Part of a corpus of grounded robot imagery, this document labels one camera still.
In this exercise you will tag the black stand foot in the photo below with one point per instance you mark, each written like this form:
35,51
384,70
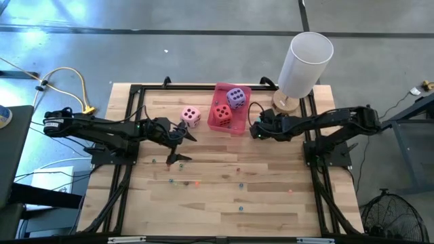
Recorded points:
17,74

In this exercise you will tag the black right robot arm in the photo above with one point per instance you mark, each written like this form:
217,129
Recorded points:
325,122

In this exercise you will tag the small white tag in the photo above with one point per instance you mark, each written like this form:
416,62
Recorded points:
414,91

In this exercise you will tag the blue and yellow tape roll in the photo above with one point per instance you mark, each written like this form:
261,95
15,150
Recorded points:
4,117

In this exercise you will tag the large purple foam die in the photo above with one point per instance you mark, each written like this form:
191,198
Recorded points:
236,98

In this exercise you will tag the black floor fan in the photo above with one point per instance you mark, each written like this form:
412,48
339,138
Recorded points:
393,217

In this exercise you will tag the silver aluminium bracket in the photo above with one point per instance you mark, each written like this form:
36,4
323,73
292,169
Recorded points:
315,240
127,240

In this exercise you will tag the large red foam die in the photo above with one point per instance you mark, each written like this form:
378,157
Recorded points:
220,117

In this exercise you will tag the dark metal side table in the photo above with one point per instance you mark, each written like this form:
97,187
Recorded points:
413,145

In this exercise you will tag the small yellow floor object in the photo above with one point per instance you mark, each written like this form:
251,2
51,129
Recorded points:
428,85

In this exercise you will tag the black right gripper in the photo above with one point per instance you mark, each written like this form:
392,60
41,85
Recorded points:
271,125

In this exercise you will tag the pink translucent plastic bin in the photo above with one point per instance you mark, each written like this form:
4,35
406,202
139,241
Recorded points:
239,117

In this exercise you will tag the large pink foam die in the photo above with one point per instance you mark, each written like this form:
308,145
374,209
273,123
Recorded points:
190,115

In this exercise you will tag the black aluminium table frame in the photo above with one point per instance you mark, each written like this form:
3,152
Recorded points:
190,87

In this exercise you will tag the white-shade lamp with wooden base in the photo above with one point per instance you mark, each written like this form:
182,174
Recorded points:
305,67

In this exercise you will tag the white box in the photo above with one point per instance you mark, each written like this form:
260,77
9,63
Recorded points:
51,176

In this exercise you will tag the black desk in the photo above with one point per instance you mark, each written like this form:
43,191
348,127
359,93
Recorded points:
13,152

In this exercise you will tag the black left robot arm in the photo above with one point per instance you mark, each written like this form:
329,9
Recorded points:
101,130

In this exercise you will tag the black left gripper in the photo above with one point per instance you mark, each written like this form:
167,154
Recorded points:
159,130

